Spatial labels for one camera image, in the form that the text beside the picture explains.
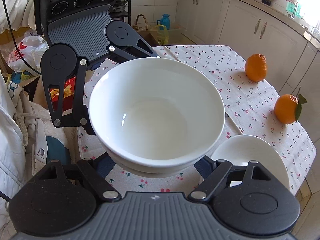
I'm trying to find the white plate with fruit print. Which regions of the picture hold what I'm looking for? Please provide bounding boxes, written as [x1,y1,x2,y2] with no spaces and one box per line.
[211,135,290,189]

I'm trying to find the large white bowl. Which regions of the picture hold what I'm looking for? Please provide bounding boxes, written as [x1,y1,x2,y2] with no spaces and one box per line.
[88,57,226,162]

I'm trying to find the white bowl pink flowers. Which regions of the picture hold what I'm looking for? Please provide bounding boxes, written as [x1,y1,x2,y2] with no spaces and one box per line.
[98,135,216,178]

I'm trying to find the white kitchen cabinets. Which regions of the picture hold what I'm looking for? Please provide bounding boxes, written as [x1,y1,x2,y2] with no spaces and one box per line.
[175,0,320,106]

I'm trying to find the white red plastic bag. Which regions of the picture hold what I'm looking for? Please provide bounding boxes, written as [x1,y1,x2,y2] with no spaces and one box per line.
[7,36,49,75]

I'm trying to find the yellow plastic bag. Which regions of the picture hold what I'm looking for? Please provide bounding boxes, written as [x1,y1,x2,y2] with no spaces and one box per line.
[151,24,169,46]

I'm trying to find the blue thermos jug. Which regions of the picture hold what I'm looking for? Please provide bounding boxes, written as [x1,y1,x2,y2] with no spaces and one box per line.
[157,14,171,30]

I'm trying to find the cardboard box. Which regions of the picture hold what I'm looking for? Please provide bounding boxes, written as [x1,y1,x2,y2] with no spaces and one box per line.
[138,25,188,47]

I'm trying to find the cherry print tablecloth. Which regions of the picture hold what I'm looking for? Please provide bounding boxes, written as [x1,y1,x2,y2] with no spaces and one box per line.
[78,45,316,195]

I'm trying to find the white jacket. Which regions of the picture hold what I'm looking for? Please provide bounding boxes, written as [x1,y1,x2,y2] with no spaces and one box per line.
[0,0,81,240]

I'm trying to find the orange with green leaves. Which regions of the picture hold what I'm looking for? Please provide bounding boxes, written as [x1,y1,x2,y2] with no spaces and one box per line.
[274,89,308,124]

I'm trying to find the orange without leaves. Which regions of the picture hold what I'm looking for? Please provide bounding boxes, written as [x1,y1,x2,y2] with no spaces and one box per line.
[245,54,267,82]

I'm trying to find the green dish soap bottle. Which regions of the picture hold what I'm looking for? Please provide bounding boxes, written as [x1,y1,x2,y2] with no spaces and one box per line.
[285,0,299,19]

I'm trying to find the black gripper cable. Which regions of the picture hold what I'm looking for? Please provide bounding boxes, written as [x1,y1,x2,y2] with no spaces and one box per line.
[0,0,42,77]

